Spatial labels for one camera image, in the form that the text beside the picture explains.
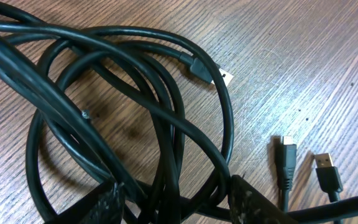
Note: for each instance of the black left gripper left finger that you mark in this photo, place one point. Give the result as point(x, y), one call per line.
point(103, 205)

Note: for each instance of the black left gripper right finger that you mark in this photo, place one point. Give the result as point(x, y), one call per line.
point(248, 206)

